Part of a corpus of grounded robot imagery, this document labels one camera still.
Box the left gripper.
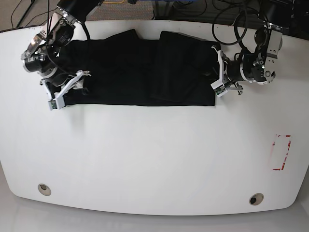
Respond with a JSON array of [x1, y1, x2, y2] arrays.
[[211, 45, 243, 95]]

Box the table cable grommet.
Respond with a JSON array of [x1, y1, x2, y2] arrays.
[[249, 193, 264, 206], [38, 184, 51, 196]]

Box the red tape rectangle marking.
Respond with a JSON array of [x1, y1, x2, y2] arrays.
[[269, 134, 292, 171]]

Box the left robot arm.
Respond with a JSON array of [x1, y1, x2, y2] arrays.
[[211, 0, 294, 97]]

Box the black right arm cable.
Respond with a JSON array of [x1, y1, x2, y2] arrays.
[[45, 0, 92, 73]]

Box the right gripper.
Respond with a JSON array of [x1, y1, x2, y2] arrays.
[[40, 70, 92, 101]]

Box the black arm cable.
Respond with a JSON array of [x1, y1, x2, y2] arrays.
[[211, 0, 266, 56], [45, 0, 92, 73]]

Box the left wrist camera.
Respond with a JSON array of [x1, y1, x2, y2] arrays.
[[211, 80, 227, 97]]

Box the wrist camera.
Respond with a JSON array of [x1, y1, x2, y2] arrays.
[[211, 80, 227, 97], [48, 97, 66, 110]]

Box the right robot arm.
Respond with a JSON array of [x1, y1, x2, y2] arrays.
[[21, 0, 103, 108]]

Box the right table cable grommet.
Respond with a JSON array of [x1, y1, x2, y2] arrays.
[[249, 193, 264, 206]]

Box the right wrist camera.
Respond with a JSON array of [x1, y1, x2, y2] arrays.
[[48, 97, 66, 110]]

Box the black tripod stand leg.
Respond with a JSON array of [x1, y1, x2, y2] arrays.
[[16, 0, 36, 28]]

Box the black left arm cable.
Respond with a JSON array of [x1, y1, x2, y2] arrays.
[[211, 0, 266, 56]]

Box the left table cable grommet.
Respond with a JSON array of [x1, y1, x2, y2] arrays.
[[38, 184, 51, 196]]

